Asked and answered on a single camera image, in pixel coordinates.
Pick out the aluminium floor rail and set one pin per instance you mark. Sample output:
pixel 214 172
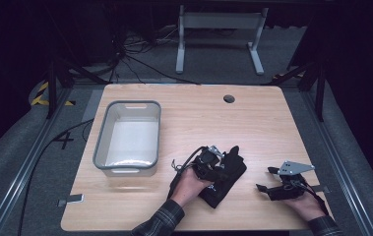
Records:
pixel 341 167
pixel 26 167

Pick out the grey tape strip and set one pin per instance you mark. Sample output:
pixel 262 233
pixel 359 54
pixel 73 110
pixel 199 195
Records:
pixel 72 199
pixel 322 189

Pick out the white metal desk frame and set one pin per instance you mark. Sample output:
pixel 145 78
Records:
pixel 220 21

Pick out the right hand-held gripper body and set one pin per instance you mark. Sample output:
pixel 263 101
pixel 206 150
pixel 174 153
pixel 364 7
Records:
pixel 289 187

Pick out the black glove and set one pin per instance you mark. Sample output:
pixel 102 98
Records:
pixel 230 177

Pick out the black metal stand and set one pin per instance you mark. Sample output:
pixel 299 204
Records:
pixel 52 85
pixel 320 88

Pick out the white bin with grey rim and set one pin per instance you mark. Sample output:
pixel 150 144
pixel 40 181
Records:
pixel 131 141

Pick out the person's left hand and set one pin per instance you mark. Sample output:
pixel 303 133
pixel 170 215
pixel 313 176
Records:
pixel 187 188

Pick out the yellow and black floor tape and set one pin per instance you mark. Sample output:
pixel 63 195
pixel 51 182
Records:
pixel 41 95

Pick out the person's right hand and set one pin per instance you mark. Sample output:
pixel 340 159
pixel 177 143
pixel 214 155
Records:
pixel 305 206

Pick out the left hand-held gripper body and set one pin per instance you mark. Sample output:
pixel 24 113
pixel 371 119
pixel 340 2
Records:
pixel 207 164

